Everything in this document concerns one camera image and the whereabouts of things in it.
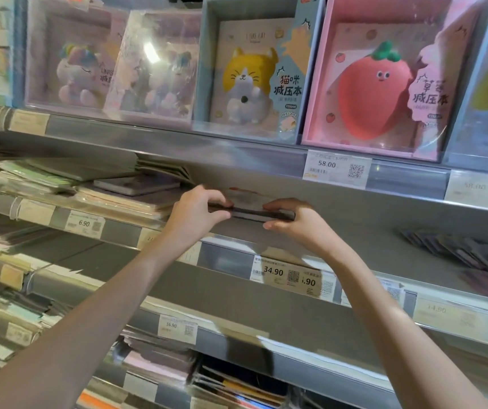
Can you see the person's right hand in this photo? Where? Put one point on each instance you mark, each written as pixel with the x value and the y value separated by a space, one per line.
pixel 308 232

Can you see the person's left hand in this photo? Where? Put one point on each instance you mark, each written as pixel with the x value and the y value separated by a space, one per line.
pixel 188 219

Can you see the person's left thumb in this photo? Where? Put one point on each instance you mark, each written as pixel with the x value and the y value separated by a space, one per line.
pixel 217 216

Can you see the person's right thumb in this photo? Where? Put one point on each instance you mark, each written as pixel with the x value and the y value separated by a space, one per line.
pixel 278 226

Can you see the dark notebook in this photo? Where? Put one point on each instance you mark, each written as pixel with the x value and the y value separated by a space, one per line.
pixel 248 212

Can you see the person's right forearm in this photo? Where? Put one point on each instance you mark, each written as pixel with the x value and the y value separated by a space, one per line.
pixel 397 336

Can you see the person's left forearm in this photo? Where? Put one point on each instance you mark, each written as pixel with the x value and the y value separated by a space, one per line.
pixel 82 327

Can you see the white price tag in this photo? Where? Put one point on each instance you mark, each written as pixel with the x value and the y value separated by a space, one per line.
pixel 29 122
pixel 444 315
pixel 274 272
pixel 480 189
pixel 337 168
pixel 393 293
pixel 84 224
pixel 318 285
pixel 35 212
pixel 177 329

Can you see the grey metal shelf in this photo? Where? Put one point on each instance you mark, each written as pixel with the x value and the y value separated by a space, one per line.
pixel 107 379
pixel 235 291
pixel 227 144
pixel 363 227

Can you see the pile of pastel notebooks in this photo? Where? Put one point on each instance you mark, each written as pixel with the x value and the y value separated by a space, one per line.
pixel 99 187

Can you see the blue cat toy box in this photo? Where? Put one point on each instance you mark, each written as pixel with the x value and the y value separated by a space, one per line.
pixel 248 76

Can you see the stack of pink notebooks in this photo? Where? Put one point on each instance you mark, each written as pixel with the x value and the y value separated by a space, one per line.
pixel 158 357

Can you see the clear-wrapped unicorn toy box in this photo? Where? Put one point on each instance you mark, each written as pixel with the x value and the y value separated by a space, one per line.
pixel 154 68

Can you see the stack of colourful notebooks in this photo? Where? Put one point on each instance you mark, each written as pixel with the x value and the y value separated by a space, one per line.
pixel 239 389

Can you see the pink strawberry toy box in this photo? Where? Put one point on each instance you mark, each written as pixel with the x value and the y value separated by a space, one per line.
pixel 376 85

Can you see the row of dark notebooks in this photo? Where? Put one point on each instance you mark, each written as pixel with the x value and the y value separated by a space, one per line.
pixel 461 251

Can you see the stack of wrapped notebooks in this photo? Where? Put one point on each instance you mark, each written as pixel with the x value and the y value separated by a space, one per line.
pixel 9 234

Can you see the pink unicorn toy box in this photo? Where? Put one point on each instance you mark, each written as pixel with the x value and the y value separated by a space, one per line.
pixel 69 59

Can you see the stack of green-edged notebooks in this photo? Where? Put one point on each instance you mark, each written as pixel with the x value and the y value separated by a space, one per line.
pixel 9 306

